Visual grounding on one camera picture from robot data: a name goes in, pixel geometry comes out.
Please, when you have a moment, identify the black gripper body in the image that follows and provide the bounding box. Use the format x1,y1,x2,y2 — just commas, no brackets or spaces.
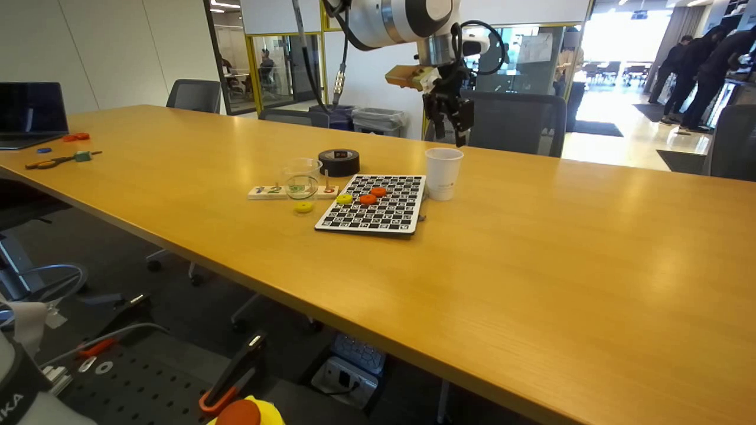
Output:
423,63,475,127

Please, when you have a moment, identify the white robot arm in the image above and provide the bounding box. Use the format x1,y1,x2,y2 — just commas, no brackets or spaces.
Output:
321,0,475,146

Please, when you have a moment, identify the white paper cup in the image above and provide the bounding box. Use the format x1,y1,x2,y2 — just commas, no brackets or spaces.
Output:
426,146,464,200

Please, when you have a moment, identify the clear plastic cup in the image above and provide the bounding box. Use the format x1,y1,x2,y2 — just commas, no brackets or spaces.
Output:
286,159,318,186

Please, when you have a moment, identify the black tape roll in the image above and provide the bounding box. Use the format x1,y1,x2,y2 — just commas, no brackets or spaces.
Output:
319,150,360,177

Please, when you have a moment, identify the checkered marker board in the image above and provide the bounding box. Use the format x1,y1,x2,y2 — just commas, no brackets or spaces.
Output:
318,176,426,237

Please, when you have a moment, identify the wooden number puzzle board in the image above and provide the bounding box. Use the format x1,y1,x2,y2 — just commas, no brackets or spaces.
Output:
248,184,341,198

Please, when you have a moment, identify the dark office chair left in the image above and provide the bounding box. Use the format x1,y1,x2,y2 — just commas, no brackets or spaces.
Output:
167,78,221,113

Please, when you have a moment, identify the yellow red emergency stop button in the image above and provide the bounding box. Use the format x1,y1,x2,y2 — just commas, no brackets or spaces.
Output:
208,397,286,425

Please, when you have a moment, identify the black laptop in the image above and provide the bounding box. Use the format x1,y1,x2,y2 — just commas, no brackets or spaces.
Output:
0,83,70,150

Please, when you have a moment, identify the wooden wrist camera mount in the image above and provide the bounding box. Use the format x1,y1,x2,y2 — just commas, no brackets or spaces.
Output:
386,67,441,92

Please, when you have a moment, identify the orange ring block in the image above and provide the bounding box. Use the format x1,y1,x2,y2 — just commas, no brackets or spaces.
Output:
360,193,379,205
371,186,391,198

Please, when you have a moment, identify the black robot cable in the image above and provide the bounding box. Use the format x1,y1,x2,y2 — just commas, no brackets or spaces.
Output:
292,0,510,113

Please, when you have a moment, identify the orange handled tool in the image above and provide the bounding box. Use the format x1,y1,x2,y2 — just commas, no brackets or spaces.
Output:
200,333,265,415

